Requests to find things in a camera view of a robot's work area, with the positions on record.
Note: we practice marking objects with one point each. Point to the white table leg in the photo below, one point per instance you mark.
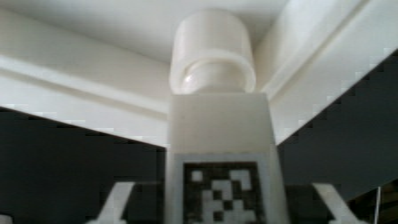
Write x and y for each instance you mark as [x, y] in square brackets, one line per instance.
[225, 187]

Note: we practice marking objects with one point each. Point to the white square tabletop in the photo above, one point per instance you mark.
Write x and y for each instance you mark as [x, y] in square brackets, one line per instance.
[86, 57]

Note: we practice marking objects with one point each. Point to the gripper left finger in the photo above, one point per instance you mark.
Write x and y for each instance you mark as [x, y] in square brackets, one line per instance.
[115, 206]

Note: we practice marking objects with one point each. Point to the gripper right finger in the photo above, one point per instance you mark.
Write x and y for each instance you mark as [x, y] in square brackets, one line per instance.
[344, 217]

